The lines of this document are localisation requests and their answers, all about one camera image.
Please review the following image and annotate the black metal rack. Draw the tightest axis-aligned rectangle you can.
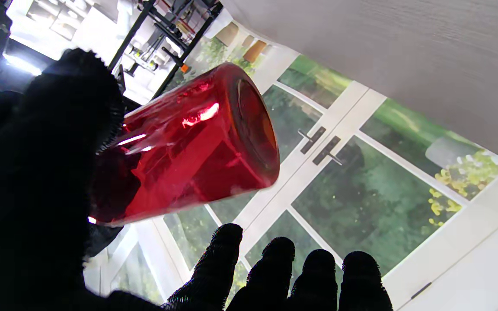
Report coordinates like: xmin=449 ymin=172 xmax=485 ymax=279
xmin=109 ymin=0 xmax=223 ymax=100

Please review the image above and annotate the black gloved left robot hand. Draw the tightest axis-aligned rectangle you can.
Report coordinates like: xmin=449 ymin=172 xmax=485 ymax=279
xmin=0 ymin=48 xmax=393 ymax=311

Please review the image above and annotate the bright strip light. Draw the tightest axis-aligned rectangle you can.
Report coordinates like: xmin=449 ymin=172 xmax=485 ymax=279
xmin=3 ymin=52 xmax=43 ymax=77

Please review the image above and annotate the red transparent sample bottle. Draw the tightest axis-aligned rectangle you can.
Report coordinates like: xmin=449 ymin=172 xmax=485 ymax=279
xmin=89 ymin=62 xmax=281 ymax=227

